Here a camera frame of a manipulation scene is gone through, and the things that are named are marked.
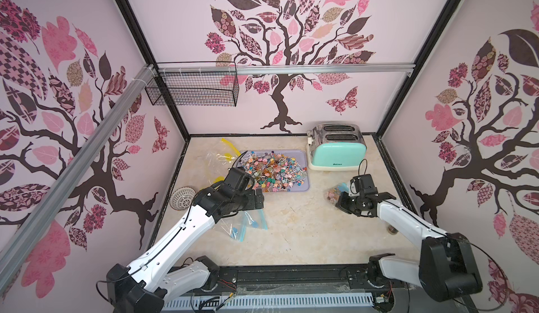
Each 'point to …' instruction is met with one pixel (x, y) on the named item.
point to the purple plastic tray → (302, 156)
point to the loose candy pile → (273, 172)
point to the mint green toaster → (336, 147)
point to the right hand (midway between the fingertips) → (335, 202)
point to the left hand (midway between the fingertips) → (251, 204)
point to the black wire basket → (196, 83)
